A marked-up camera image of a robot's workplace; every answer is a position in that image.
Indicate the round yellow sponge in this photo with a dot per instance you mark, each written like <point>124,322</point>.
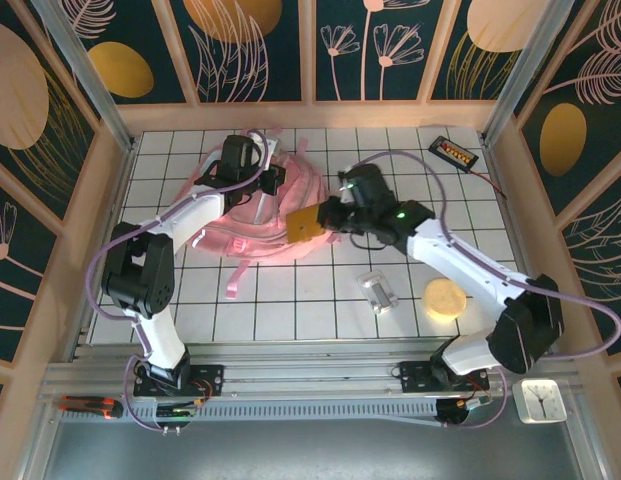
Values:
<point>444,300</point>

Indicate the black charger with red strip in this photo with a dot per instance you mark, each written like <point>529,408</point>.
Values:
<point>452,152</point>

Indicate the white square alarm clock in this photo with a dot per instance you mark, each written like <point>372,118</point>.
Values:
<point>540,400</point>

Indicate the clear pack with white stapler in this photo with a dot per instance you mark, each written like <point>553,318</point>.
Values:
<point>377,292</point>

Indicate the small circuit board green light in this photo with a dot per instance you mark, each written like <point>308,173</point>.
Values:
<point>177,411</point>
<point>472,404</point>

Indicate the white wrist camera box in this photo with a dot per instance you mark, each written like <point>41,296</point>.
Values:
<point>274,147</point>
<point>347,194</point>

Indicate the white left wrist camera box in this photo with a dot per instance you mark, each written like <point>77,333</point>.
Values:
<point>274,147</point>

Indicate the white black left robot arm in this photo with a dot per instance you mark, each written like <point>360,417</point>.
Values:
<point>135,275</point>

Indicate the pink backpack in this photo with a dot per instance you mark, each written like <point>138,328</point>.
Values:
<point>300,190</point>

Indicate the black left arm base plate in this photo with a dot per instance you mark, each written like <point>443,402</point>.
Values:
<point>212,375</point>

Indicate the orange black utility knife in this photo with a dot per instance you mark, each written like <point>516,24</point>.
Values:
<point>90,402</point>

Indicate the aluminium front rail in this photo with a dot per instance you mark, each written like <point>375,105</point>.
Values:
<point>310,372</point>

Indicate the aluminium corner post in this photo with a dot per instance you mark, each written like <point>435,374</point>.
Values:
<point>520,70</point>
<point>90,75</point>

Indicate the yellow leather wallet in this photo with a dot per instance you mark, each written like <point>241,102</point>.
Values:
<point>302,222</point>

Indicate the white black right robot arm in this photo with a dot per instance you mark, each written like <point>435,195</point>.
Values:
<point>460,255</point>

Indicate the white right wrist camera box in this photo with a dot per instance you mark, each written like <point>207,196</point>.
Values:
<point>347,194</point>

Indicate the aluminium side rail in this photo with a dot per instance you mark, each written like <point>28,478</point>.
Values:
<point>511,215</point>
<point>119,190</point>

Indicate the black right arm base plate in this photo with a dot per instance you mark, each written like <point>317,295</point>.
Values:
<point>412,375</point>

